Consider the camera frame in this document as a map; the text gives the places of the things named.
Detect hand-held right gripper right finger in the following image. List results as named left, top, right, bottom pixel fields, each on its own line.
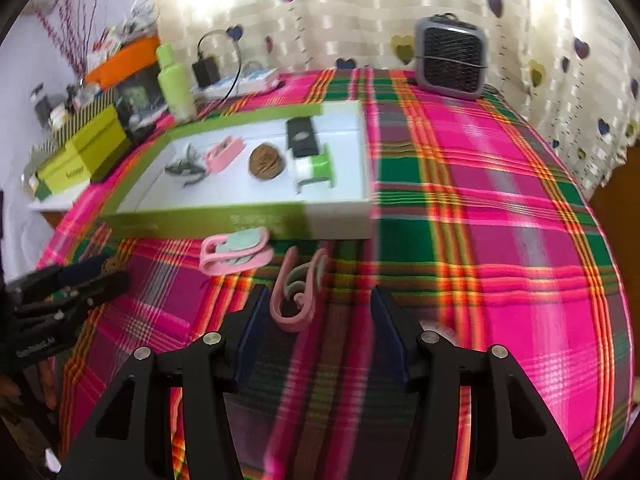
left=371, top=286, right=583, bottom=480

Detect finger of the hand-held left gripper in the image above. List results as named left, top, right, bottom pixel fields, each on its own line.
left=12, top=270, right=132, bottom=322
left=9, top=254, right=113, bottom=297

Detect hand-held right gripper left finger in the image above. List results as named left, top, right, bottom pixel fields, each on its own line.
left=59, top=284, right=272, bottom=480

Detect curled pink cable clip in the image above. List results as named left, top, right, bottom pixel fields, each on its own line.
left=269, top=246, right=331, bottom=333

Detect green and white box tray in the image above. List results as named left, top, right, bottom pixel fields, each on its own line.
left=97, top=100, right=378, bottom=242

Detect grey claw clip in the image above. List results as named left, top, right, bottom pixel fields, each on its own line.
left=165, top=144, right=208, bottom=190

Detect white and green spool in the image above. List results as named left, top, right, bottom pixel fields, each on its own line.
left=292, top=143, right=335, bottom=194

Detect black and pink round clip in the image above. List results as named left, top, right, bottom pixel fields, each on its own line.
left=205, top=136, right=247, bottom=172

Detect black rectangular button device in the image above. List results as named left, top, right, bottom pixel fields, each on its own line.
left=285, top=116, right=321, bottom=159

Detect white round jar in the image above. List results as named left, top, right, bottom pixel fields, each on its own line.
left=421, top=320, right=458, bottom=347

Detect white side table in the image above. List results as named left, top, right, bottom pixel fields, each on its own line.
left=27, top=192, right=77, bottom=212

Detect lime green box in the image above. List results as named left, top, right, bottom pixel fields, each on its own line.
left=37, top=105, right=133, bottom=196

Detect plaid tablecloth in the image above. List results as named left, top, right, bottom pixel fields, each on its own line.
left=40, top=67, right=628, bottom=480

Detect glass jar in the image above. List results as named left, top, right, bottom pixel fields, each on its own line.
left=30, top=85, right=54, bottom=126

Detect light green bottle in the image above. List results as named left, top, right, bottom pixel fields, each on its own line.
left=156, top=44, right=197, bottom=124

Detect orange box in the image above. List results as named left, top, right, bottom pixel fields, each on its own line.
left=84, top=35, right=161, bottom=88

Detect black charger adapter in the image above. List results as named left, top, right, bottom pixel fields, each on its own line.
left=192, top=57, right=221, bottom=90

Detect white power strip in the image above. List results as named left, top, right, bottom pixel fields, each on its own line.
left=192, top=67, right=281, bottom=99

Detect pink flower branches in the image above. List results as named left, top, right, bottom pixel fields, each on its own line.
left=37, top=0, right=112, bottom=76

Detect white plastic bag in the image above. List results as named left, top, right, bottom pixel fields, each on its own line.
left=120, top=0, right=158, bottom=41

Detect grey fan heater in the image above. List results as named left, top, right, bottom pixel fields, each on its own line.
left=415, top=14, right=487, bottom=99

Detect heart print curtain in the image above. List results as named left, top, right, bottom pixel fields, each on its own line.
left=145, top=0, right=640, bottom=201

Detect flat pink cable clip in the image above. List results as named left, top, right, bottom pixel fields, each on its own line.
left=200, top=226, right=274, bottom=276

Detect black charger cable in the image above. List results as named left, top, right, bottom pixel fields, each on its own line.
left=197, top=29, right=246, bottom=98

